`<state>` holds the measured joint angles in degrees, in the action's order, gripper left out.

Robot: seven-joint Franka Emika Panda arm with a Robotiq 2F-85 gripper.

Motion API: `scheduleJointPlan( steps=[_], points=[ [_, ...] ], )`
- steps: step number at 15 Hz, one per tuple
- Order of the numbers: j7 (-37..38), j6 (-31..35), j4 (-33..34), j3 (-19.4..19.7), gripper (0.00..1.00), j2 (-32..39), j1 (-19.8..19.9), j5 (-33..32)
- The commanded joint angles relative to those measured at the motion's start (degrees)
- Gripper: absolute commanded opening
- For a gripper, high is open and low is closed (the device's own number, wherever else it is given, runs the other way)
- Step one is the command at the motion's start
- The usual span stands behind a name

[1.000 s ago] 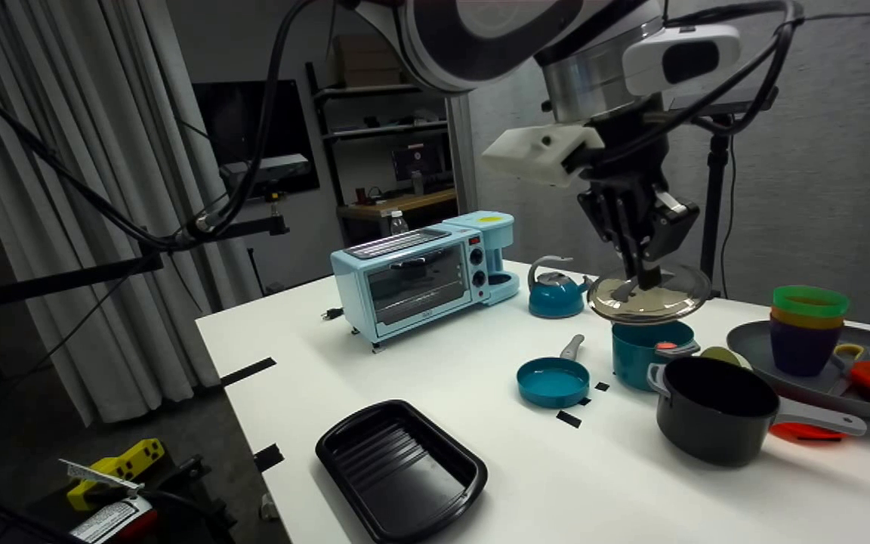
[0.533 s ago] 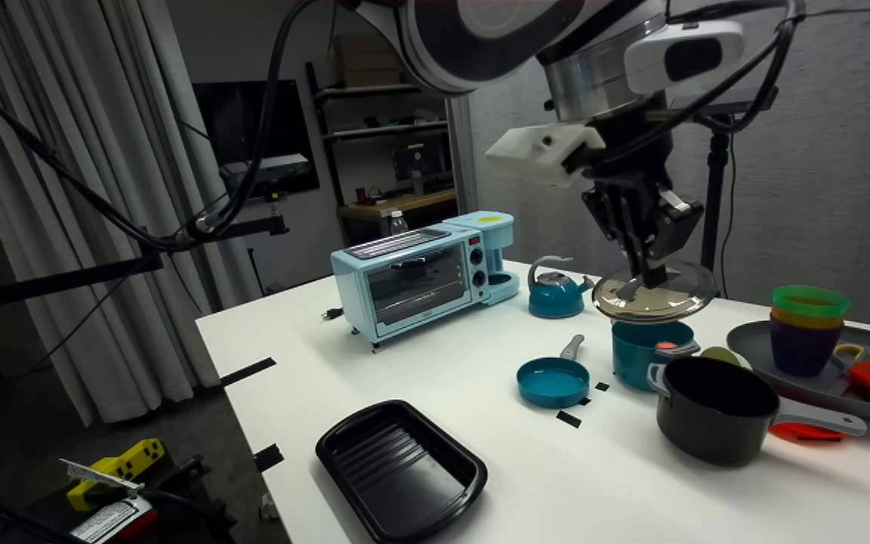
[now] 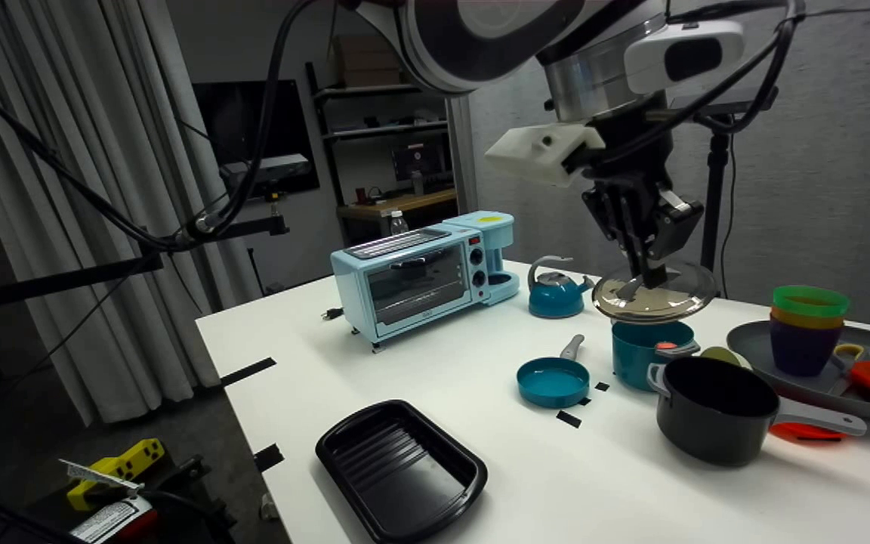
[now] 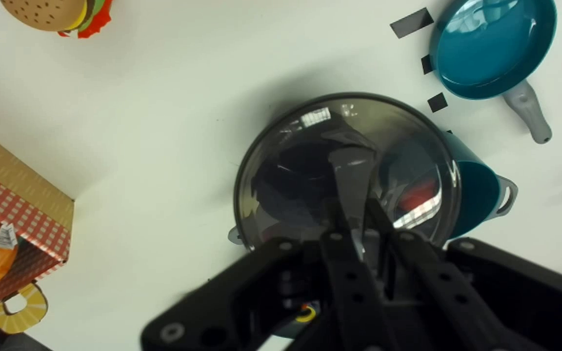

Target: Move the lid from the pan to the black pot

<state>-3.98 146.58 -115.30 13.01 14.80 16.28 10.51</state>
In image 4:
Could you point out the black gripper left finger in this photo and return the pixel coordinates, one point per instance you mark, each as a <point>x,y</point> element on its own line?
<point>307,293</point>

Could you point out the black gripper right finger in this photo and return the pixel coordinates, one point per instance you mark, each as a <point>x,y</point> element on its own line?
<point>477,293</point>

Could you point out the teal toy pot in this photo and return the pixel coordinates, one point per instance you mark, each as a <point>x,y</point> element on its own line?
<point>479,196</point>

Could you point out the black tape piece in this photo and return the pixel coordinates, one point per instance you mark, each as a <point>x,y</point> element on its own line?
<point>438,102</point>
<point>412,22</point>
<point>428,63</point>

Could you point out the pink and yellow cardboard basket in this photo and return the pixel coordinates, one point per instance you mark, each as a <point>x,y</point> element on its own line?
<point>28,208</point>

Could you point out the toy burger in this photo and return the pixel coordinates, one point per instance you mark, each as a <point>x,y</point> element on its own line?
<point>40,13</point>

